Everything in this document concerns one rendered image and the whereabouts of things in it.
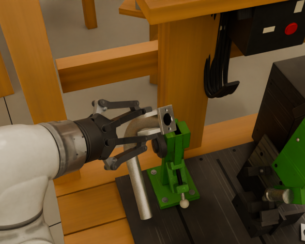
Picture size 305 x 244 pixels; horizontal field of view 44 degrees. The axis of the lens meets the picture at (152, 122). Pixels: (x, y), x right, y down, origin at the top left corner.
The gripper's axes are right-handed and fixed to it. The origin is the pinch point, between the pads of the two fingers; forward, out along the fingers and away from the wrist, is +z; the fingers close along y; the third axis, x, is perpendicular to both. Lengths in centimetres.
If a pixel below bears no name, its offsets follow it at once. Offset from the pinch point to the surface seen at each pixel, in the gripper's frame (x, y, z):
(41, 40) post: 22.5, 21.8, -7.4
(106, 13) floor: 217, 84, 198
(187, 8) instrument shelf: -7.0, 21.6, 8.7
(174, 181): 20.0, -21.6, 26.6
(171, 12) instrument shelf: -4.9, 21.3, 5.9
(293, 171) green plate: -12.1, -20.8, 37.1
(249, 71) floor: 92, 6, 223
